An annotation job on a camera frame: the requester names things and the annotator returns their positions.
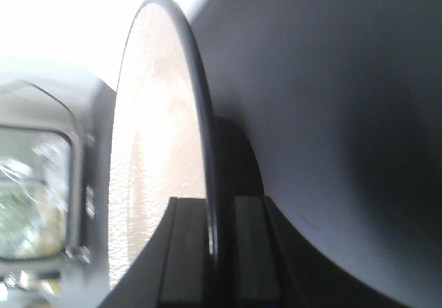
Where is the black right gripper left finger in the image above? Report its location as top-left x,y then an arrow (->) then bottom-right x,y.
100,198 -> 207,307

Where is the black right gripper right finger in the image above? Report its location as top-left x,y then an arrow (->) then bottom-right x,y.
227,196 -> 402,307

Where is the beige round plate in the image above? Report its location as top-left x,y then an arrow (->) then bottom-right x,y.
108,0 -> 222,288

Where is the steel and glass appliance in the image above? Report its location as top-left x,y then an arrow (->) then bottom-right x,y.
0,79 -> 94,288

